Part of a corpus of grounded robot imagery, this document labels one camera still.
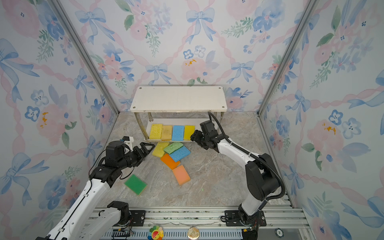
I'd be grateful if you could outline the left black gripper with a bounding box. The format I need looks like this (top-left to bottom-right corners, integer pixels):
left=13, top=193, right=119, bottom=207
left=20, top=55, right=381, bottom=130
left=118, top=142, right=154, bottom=171

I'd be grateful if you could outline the yellow sponge front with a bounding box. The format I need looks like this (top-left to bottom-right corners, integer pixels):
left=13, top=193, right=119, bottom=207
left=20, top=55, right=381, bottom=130
left=183, top=125, right=195, bottom=141

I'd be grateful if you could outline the bright yellow sponge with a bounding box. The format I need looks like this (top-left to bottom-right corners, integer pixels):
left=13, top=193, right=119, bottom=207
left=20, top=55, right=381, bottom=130
left=150, top=124, right=163, bottom=140

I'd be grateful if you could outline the blue sponge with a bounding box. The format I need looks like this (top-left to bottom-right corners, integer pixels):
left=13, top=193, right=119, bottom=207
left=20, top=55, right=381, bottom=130
left=172, top=126, right=185, bottom=142
left=170, top=146, right=191, bottom=162

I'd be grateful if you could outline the pale yellow worn sponge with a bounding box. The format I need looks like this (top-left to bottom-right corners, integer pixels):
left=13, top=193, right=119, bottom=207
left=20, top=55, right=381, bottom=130
left=161, top=125, right=173, bottom=141

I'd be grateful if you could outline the dark green sponge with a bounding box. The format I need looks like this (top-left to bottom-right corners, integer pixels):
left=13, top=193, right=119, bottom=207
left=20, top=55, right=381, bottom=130
left=125, top=175, right=148, bottom=196

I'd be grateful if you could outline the salmon pink sponge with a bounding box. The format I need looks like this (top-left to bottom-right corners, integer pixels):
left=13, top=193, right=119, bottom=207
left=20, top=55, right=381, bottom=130
left=173, top=165, right=191, bottom=186

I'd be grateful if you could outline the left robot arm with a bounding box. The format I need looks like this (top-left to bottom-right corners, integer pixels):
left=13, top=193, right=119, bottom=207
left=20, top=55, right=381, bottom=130
left=44, top=137, right=155, bottom=240

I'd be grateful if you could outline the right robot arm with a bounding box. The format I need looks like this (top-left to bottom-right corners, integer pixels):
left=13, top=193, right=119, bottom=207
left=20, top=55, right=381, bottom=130
left=191, top=112, right=286, bottom=228

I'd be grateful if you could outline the yellow sponge near shelf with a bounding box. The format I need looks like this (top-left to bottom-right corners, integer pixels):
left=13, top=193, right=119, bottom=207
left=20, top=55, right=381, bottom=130
left=152, top=142, right=170, bottom=158

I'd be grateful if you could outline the blue sponge by shelf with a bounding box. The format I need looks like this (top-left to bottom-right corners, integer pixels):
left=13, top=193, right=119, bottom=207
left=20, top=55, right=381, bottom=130
left=170, top=146, right=191, bottom=162

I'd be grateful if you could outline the white two-tier shelf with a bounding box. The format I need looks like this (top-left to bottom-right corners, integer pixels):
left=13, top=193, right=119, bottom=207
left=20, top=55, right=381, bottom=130
left=130, top=86, right=228, bottom=142

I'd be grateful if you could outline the orange sponge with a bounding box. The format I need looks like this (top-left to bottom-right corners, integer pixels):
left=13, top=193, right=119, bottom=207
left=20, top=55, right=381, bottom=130
left=161, top=154, right=180, bottom=170

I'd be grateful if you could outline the light green sponge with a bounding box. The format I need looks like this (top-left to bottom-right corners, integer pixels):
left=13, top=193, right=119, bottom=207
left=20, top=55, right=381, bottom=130
left=164, top=142, right=184, bottom=155

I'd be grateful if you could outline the colourful round toy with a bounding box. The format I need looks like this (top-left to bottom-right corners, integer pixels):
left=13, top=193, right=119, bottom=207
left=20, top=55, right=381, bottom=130
left=148, top=226, right=164, bottom=240

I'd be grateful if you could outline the round brass disc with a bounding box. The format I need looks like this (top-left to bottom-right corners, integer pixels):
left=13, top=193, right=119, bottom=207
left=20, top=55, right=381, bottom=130
left=187, top=227, right=200, bottom=240

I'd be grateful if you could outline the round black white knob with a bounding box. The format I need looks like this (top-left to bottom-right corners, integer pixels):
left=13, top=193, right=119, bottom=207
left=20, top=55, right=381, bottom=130
left=275, top=228, right=284, bottom=239

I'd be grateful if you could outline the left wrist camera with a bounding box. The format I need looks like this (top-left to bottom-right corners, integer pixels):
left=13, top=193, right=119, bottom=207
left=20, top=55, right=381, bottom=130
left=121, top=136, right=134, bottom=154

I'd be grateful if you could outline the black corrugated cable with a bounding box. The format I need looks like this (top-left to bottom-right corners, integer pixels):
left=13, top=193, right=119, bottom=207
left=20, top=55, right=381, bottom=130
left=207, top=111, right=286, bottom=202

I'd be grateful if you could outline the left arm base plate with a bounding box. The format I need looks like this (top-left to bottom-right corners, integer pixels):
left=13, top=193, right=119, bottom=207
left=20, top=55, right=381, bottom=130
left=114, top=210, right=147, bottom=228

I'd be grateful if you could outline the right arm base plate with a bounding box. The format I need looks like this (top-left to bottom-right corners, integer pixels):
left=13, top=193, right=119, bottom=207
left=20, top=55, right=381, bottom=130
left=220, top=210, right=267, bottom=228

